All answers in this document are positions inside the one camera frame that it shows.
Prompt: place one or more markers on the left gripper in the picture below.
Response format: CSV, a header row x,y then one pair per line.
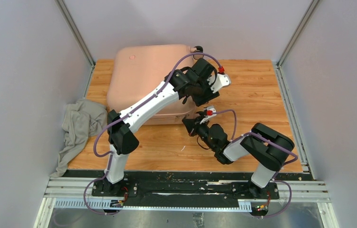
x,y
199,100

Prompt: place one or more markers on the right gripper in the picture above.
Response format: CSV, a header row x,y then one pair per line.
x,y
190,124

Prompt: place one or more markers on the pink suitcase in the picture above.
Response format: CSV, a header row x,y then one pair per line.
x,y
138,71

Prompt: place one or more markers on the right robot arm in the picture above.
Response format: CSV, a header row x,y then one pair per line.
x,y
270,148

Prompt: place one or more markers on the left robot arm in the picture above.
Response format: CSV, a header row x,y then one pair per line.
x,y
122,126

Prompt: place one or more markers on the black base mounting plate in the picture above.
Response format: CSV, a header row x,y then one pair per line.
x,y
183,189

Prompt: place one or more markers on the grey cloth garment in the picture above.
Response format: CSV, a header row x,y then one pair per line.
x,y
83,119

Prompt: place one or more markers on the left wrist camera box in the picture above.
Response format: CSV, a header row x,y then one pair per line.
x,y
218,82

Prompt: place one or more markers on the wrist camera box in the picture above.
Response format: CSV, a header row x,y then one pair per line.
x,y
206,114
218,82

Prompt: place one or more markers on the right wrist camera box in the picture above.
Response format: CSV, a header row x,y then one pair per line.
x,y
206,114

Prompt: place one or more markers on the aluminium frame rails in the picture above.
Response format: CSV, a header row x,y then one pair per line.
x,y
76,203

